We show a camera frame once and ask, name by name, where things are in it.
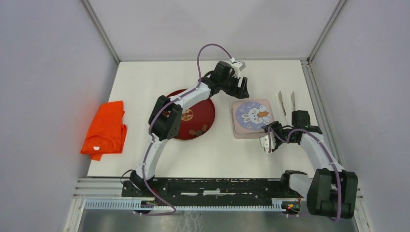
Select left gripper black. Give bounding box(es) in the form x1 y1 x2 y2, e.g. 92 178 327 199
220 72 249 100

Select square metal tray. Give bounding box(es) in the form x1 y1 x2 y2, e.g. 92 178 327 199
231 99 274 139

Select metal serving tongs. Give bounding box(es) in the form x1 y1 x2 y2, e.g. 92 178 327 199
278 91 296 126

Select round red plate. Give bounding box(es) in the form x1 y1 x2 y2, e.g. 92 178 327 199
174 99 216 140

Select pink divided chocolate box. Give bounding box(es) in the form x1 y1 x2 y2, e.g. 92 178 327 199
233 108 273 139

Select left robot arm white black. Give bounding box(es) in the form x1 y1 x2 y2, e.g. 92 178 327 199
130 58 249 197

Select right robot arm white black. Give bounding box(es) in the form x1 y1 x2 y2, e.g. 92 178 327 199
260 110 358 222

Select orange cloth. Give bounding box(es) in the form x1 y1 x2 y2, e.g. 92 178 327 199
80 101 127 161

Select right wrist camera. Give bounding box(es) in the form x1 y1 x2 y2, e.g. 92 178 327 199
259 134 276 153

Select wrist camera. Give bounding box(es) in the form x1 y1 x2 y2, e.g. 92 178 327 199
259 134 276 153
230 58 246 78

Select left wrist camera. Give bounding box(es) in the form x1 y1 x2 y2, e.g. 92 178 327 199
230 58 246 78

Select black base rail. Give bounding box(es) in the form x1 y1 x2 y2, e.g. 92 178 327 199
121 178 299 207

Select white toothed cable strip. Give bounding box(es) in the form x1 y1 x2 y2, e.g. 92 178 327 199
85 199 285 212

